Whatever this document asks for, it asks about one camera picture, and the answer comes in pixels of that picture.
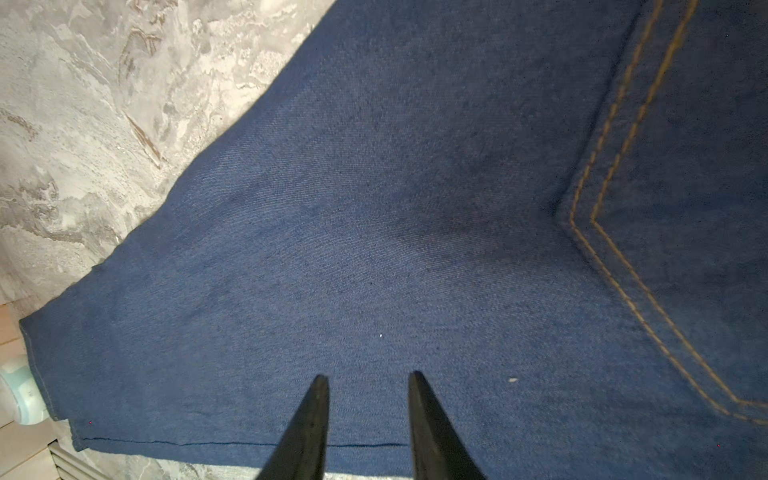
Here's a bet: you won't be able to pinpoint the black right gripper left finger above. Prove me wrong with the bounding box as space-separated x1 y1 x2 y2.
256 375 330 480

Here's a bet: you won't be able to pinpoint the dark blue denim trousers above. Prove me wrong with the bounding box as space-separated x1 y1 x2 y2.
21 1 767 479

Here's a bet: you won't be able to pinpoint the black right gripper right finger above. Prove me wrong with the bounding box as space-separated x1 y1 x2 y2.
408 371 485 480

